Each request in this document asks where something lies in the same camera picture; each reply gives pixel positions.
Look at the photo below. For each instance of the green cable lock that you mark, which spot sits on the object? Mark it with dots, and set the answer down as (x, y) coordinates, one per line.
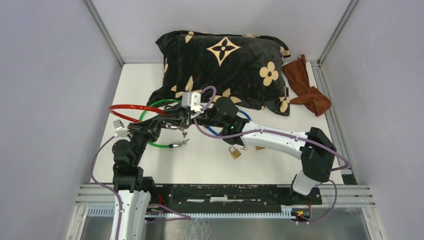
(154, 104)

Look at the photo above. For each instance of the brown cloth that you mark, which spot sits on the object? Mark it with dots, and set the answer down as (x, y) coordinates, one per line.
(307, 95)

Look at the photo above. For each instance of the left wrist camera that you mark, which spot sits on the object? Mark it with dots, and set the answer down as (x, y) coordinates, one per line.
(120, 131)

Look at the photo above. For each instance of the large brass padlock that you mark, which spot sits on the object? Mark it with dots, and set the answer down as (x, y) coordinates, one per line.
(259, 148)

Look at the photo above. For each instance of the red cable lock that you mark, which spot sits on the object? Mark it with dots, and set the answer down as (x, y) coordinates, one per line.
(160, 115)

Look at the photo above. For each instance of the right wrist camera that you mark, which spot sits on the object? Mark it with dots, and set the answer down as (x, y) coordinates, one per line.
(191, 101)

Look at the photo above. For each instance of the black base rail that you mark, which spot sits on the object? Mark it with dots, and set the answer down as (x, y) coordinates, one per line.
(231, 198)

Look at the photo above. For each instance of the small brass padlock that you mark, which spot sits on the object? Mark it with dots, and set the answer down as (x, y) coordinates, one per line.
(234, 152)

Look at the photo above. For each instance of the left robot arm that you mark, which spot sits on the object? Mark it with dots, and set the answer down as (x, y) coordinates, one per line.
(131, 188)

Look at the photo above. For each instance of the blue cable lock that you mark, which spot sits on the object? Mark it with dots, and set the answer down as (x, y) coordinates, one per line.
(212, 131)

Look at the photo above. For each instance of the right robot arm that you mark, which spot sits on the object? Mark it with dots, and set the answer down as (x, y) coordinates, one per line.
(313, 148)

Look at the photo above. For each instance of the black floral pillow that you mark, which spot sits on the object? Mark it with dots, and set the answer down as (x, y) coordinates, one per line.
(247, 69)

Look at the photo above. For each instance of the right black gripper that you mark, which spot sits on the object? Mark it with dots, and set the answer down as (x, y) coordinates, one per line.
(187, 119)

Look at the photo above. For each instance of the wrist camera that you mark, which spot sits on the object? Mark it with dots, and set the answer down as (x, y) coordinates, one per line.
(120, 131)
(191, 101)

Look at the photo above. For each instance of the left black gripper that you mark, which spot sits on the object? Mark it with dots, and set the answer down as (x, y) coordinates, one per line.
(150, 128)

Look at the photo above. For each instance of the small silver keys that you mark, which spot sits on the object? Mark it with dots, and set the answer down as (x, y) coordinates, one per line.
(178, 144)

